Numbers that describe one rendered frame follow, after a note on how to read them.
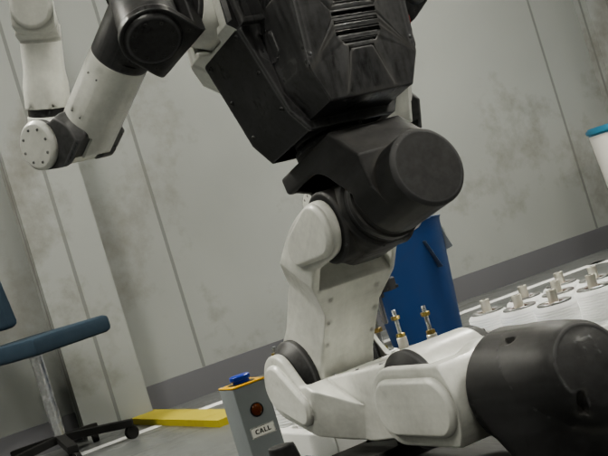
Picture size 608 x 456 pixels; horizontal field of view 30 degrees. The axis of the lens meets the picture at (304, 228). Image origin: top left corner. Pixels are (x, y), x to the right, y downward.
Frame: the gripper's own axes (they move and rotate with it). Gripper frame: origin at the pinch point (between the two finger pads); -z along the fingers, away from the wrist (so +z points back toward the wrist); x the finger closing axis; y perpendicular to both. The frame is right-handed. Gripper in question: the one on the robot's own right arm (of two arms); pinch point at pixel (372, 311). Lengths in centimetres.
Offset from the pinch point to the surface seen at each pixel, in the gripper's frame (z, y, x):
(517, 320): -13.2, 23.2, 32.8
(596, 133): 25, 317, 168
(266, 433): -14.9, -10.4, -26.8
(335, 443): -19.9, -14.3, -15.3
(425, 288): -15, 223, 49
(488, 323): -13.1, 33.5, 28.6
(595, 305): -14, 17, 49
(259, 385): -6.1, -9.8, -25.5
